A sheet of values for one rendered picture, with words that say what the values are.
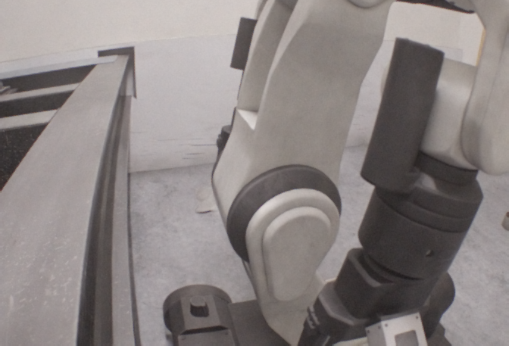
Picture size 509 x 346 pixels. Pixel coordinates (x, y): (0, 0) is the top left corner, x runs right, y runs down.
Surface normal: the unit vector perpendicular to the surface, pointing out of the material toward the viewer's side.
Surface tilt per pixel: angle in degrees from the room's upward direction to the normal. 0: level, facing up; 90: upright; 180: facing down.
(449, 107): 79
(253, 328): 0
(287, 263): 90
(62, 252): 0
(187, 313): 0
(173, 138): 90
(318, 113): 90
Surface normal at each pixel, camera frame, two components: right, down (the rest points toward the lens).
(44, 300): 0.01, -0.92
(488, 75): -0.95, -0.09
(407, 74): -0.62, 0.15
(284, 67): 0.19, 0.74
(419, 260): -0.25, 0.29
